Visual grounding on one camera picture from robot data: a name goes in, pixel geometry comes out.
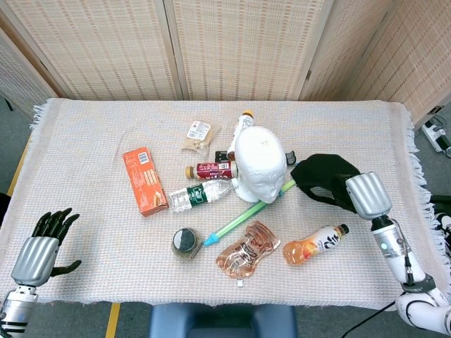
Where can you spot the clear bag of snacks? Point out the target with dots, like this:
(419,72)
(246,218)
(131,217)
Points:
(199,141)

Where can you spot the beige woven tablecloth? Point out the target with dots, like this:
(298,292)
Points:
(88,141)

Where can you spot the black baseball cap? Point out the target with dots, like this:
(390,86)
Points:
(324,172)

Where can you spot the white power strip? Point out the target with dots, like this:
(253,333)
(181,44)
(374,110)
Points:
(437,137)

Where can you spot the green blue water squirter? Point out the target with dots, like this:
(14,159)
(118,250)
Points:
(239,220)

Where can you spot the peanut butter spout pouch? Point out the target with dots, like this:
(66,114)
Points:
(246,253)

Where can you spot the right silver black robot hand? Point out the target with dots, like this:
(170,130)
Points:
(370,195)

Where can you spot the orange juice bottle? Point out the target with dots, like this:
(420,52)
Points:
(303,250)

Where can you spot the white foam mannequin head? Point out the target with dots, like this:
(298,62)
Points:
(260,158)

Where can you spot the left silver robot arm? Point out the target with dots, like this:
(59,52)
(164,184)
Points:
(17,306)

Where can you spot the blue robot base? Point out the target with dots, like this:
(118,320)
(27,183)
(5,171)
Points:
(218,322)

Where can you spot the orange snack box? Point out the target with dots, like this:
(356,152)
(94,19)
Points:
(141,183)

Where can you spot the red label coffee bottle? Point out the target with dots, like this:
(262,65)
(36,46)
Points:
(211,170)

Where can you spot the clear green-label water bottle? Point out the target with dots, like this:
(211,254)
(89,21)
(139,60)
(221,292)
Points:
(183,200)

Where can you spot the woven folding screen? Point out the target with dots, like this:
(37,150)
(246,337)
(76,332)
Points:
(105,45)

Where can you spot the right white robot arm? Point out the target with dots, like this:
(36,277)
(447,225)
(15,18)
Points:
(394,246)

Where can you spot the white bottle yellow cap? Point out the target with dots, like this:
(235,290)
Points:
(243,126)

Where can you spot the small black rectangular object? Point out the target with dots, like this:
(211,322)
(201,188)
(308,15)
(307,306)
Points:
(222,156)

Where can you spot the glass jar black lid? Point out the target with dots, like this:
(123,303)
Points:
(185,241)

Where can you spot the small black clip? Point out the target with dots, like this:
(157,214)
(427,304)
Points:
(291,157)

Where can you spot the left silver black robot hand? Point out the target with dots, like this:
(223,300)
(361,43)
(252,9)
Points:
(35,257)

